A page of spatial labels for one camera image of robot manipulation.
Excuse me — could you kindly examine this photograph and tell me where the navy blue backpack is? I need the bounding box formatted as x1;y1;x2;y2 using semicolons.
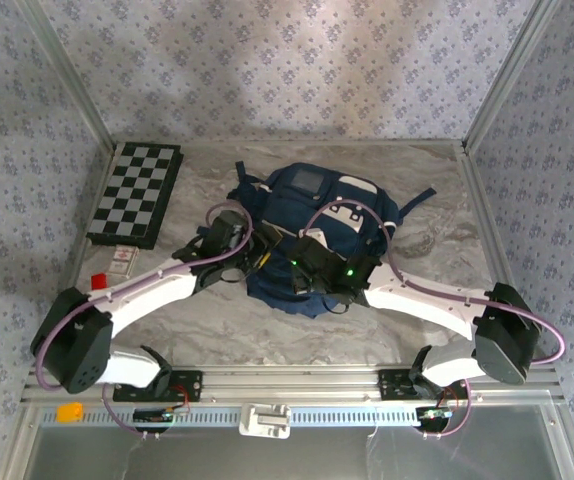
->
226;159;438;321

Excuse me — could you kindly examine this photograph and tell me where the white red card box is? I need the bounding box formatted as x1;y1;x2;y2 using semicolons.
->
109;244;141;278

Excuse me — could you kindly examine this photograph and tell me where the black grey chessboard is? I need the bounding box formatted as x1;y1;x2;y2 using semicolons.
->
85;141;185;251

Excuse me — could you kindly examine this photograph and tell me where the grey metal panel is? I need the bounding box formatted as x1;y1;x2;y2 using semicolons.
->
31;424;568;480

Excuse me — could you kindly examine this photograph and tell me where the yellow plastic block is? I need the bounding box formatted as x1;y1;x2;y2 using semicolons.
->
56;402;84;424

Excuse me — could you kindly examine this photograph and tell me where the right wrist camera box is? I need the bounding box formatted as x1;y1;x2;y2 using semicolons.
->
294;227;341;271

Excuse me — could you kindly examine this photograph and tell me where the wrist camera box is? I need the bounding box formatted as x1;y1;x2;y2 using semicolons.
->
209;209;251;251
294;227;341;271

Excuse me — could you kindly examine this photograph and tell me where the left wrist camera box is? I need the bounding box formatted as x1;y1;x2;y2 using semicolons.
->
209;209;251;251

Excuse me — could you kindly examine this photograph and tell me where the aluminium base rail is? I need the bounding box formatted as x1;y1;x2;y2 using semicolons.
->
20;364;566;404

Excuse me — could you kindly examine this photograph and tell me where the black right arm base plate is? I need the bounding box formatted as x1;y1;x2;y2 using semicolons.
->
376;368;471;401

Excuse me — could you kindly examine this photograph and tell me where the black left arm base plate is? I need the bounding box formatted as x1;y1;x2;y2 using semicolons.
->
112;369;204;404

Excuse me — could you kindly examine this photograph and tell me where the slotted grey cable duct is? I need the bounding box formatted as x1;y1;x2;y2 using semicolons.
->
31;405;553;429

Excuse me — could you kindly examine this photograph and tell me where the white plastic bracket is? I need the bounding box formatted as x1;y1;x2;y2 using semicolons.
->
238;402;292;440

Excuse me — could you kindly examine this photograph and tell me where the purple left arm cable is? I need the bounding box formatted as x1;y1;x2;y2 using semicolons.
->
35;202;256;437

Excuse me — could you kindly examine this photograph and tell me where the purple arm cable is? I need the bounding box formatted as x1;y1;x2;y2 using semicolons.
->
35;202;256;437
301;199;568;439

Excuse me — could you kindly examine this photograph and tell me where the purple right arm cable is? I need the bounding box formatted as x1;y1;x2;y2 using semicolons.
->
301;199;568;439

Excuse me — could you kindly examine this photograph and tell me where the aluminium corner post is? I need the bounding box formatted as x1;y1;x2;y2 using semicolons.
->
16;0;116;156
466;0;566;144

